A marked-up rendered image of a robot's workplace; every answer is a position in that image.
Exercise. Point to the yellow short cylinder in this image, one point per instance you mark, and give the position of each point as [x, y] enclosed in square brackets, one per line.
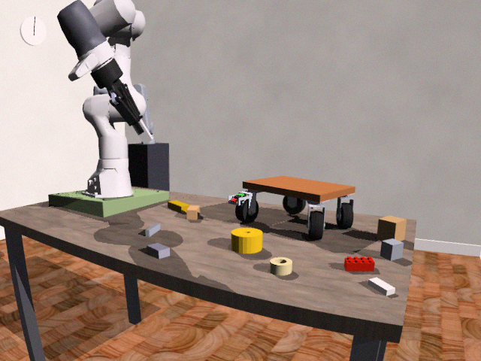
[248, 242]

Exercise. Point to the beige roll of masking tape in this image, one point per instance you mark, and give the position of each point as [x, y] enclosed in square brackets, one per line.
[280, 266]

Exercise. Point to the red toy building brick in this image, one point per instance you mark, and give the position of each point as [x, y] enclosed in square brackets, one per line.
[359, 264]

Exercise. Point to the yellow rectangular bar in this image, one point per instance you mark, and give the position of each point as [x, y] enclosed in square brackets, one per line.
[178, 206]

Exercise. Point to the tan wooden block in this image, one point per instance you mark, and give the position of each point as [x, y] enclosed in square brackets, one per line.
[193, 212]

